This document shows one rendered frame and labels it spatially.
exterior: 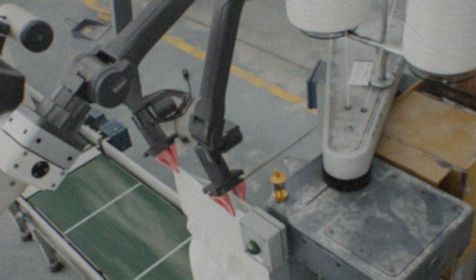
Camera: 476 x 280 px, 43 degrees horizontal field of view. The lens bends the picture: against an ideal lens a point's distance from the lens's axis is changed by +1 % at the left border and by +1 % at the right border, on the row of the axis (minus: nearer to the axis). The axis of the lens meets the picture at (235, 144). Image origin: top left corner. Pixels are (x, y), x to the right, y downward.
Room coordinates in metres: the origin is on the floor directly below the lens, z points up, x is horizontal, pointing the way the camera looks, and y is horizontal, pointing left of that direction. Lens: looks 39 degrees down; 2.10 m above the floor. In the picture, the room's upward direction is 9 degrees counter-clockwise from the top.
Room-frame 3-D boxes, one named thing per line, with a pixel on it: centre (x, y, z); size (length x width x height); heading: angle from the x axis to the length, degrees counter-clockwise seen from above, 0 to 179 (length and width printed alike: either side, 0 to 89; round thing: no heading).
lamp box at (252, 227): (0.74, -0.02, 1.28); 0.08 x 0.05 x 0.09; 37
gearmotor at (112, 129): (2.47, 0.65, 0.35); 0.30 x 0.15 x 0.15; 37
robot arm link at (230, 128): (1.19, 0.04, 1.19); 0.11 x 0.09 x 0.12; 130
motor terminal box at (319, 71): (1.22, -0.24, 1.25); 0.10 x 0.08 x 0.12; 152
